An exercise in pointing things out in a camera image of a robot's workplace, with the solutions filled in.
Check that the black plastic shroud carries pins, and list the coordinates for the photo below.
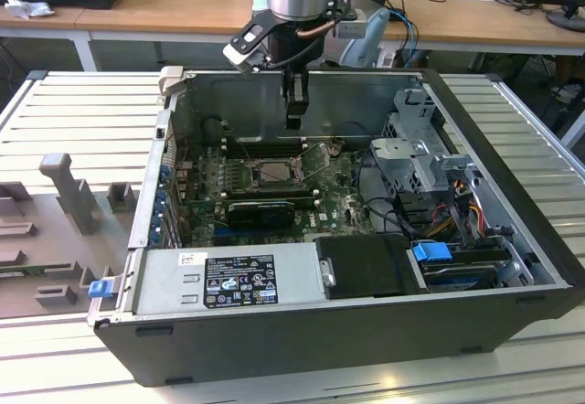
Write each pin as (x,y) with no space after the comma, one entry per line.
(365,262)

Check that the silver power supply box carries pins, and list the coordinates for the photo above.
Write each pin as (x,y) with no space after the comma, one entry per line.
(151,285)

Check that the black open PC case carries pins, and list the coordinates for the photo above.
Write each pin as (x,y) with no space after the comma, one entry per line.
(274,344)

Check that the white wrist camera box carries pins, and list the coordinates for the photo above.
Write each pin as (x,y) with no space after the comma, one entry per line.
(349,29)

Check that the green motherboard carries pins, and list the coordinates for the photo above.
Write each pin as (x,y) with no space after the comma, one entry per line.
(329,212)

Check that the CPU with silver top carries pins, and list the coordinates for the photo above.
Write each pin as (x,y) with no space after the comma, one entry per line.
(274,172)

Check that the pale grey case latch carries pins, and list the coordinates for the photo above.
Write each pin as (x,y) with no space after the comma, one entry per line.
(169,79)

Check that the crumpled white paper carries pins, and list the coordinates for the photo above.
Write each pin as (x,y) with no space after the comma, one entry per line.
(27,7)

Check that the silver camera on black bracket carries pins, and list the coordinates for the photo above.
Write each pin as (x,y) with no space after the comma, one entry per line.
(244,49)

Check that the pale blue teach pendant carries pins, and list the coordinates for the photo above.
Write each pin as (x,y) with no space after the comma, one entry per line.
(370,43)

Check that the blue plastic latch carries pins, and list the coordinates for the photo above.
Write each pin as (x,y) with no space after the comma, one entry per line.
(100,289)

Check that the black graphics card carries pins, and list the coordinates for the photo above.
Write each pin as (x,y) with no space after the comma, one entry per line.
(260,216)

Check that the black power connector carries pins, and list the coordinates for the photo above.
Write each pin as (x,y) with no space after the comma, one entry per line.
(413,207)

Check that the blue card slot clip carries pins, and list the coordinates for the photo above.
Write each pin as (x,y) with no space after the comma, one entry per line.
(156,237)
(166,172)
(157,221)
(159,205)

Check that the coin battery holder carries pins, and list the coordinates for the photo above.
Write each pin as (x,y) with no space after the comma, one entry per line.
(333,150)

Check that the CPU socket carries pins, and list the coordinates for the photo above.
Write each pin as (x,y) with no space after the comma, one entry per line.
(253,176)

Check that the hard disk in blue carrier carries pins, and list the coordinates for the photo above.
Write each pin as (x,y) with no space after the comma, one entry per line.
(432,258)

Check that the grey parts rack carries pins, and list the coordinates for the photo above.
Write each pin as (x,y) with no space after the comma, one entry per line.
(45,221)

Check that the silver metal drive cage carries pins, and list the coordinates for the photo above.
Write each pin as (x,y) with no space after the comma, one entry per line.
(397,148)

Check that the wooden desk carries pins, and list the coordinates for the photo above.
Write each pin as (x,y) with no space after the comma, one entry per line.
(183,6)
(61,20)

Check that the green RAM stick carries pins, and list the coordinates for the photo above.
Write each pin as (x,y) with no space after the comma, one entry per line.
(18,272)

